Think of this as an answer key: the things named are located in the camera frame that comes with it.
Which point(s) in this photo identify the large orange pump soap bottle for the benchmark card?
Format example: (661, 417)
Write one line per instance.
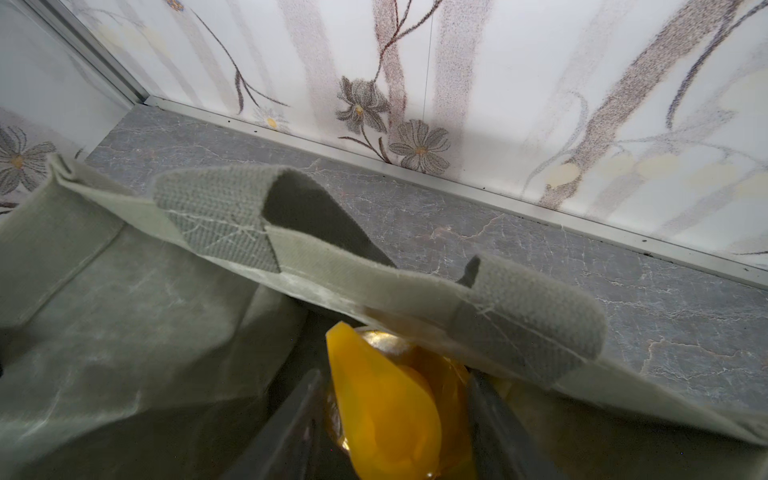
(402, 410)

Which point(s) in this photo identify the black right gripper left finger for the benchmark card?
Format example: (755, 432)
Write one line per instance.
(287, 447)

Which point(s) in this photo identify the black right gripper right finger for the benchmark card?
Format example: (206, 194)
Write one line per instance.
(501, 446)

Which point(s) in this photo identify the green fabric shopping bag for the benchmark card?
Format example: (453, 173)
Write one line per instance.
(153, 338)

